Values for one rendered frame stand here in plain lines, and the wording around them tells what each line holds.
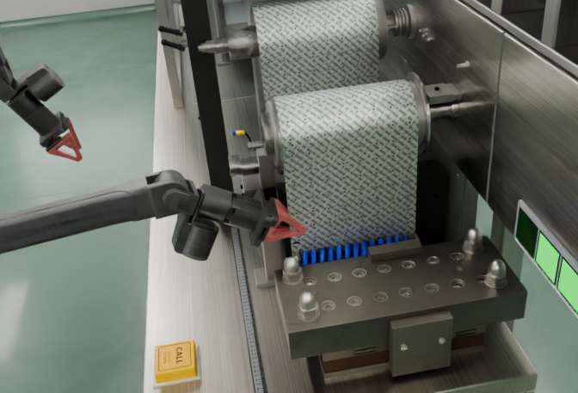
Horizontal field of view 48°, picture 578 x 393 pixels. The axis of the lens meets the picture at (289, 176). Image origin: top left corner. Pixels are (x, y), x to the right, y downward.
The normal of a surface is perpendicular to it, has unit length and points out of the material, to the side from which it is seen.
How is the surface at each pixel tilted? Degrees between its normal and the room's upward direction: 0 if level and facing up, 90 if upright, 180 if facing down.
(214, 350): 0
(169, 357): 0
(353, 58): 92
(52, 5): 90
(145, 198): 77
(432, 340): 90
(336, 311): 0
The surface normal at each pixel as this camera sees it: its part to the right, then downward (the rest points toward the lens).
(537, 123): -0.98, 0.15
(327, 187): 0.16, 0.50
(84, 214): 0.28, 0.27
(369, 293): -0.07, -0.85
